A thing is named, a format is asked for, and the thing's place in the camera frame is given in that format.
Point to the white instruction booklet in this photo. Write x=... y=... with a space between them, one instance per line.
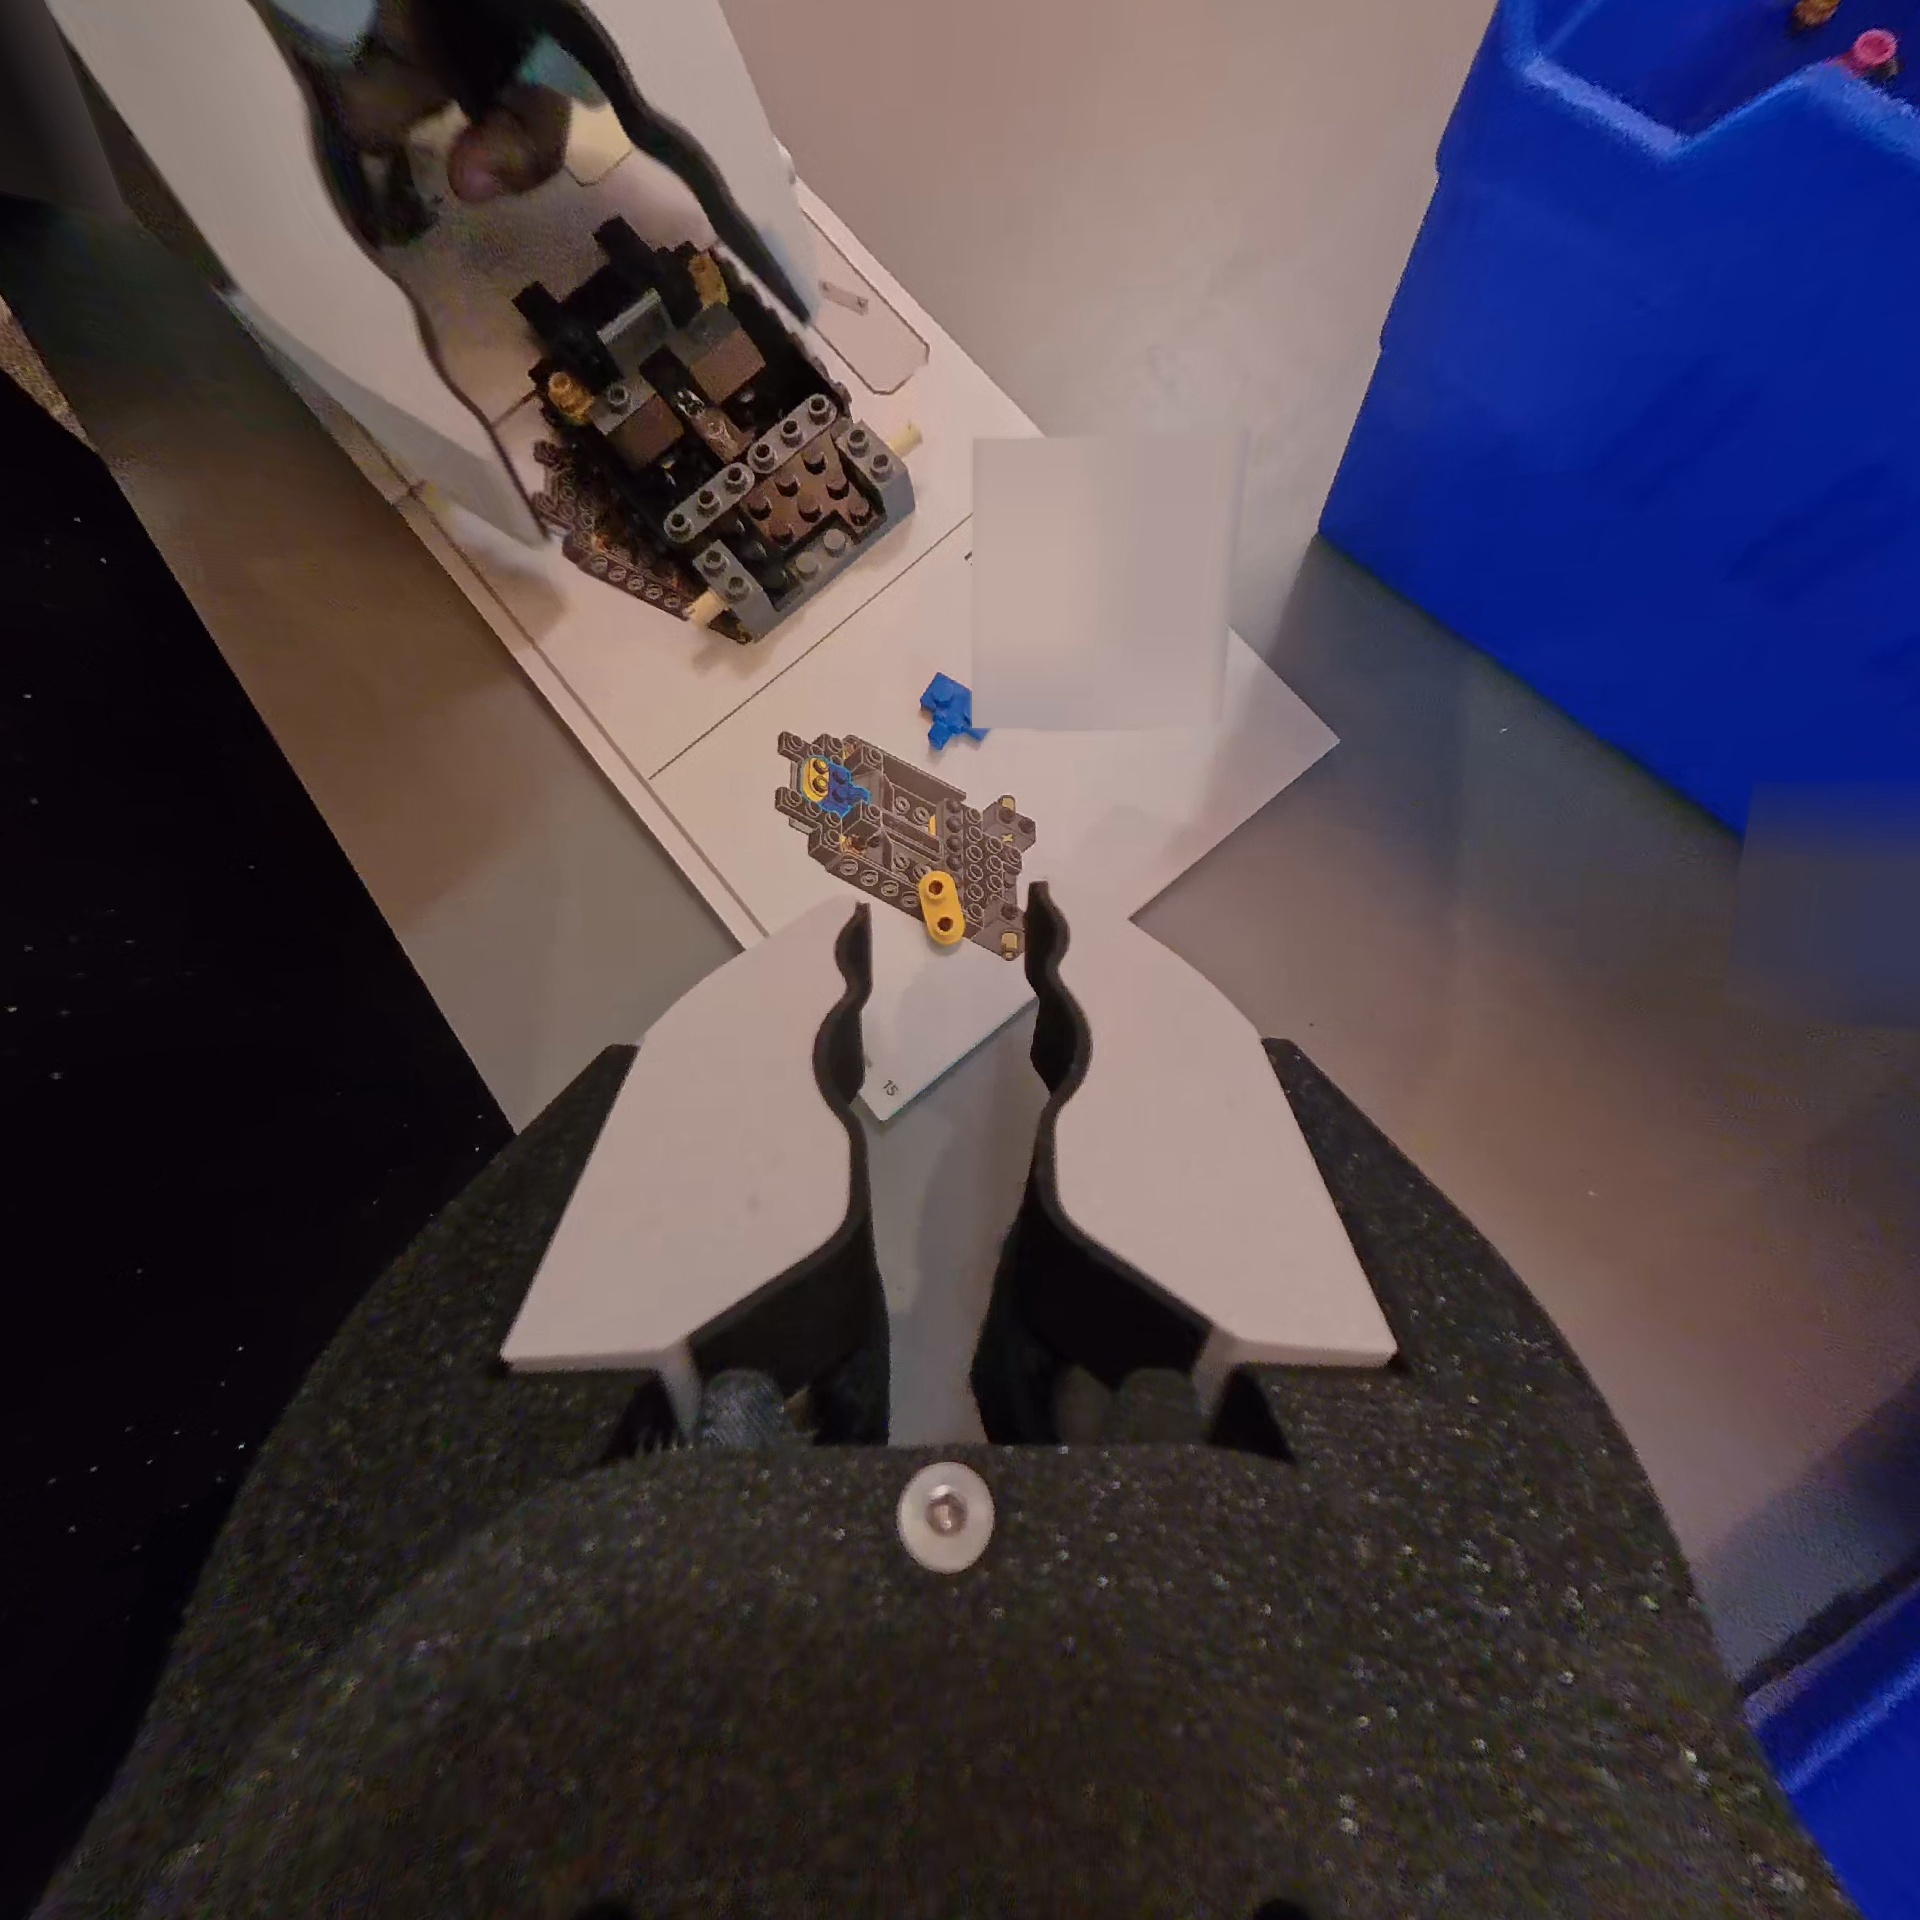
x=720 y=704

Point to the black lego model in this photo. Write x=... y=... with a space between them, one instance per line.
x=779 y=494

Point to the small blue lego piece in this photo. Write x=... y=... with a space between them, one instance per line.
x=944 y=700

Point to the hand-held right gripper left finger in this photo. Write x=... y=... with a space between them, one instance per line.
x=704 y=1171

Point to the pink lego piece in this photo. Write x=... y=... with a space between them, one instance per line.
x=1873 y=53

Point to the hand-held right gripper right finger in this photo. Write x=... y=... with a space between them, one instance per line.
x=1201 y=1184

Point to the blue plastic bin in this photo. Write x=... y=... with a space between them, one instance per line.
x=1621 y=375
x=1861 y=1741

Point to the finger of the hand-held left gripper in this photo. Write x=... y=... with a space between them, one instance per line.
x=714 y=106
x=254 y=196

